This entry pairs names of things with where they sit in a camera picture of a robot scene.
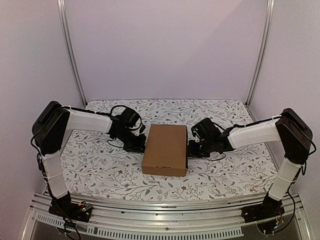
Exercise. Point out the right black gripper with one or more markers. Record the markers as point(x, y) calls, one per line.
point(195, 149)

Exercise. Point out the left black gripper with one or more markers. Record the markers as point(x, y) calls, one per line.
point(138, 148)

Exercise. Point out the brown cardboard box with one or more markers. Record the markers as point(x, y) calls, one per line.
point(166, 151)

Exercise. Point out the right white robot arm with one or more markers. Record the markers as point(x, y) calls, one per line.
point(286, 135)

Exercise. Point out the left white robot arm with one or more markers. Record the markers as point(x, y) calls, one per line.
point(51, 131)

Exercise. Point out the floral patterned table mat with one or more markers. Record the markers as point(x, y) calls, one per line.
point(95, 166)

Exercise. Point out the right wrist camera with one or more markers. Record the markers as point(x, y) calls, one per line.
point(205, 129)

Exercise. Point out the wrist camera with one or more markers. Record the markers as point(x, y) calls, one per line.
point(129, 118)
point(205, 129)

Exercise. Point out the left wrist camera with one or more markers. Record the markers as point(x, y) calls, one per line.
point(129, 118)

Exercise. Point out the front aluminium rail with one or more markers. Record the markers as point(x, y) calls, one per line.
point(216, 219)

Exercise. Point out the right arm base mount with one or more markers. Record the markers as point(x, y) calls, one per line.
point(269, 208)

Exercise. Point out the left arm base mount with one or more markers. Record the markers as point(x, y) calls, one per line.
point(80, 211)

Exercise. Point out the right aluminium frame post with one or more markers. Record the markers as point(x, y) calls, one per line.
point(262, 51)

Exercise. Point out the aluminium frame post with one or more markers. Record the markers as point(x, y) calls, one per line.
point(262, 51)
point(61, 6)

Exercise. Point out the left aluminium frame post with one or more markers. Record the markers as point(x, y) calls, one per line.
point(61, 6)

